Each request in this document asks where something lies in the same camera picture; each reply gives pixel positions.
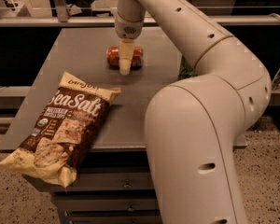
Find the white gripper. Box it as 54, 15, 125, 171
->
114, 14, 144, 76

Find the red coke can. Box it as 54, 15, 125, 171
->
106, 47, 143, 68

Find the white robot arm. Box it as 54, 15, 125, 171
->
116, 0, 271, 224

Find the green soda can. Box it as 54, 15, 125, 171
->
178, 57, 197, 80

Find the grey metal railing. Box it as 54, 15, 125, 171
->
0, 0, 280, 27

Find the sea salt chips bag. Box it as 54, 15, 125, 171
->
0, 72, 121, 188

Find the grey drawer cabinet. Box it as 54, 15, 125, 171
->
0, 26, 247, 224

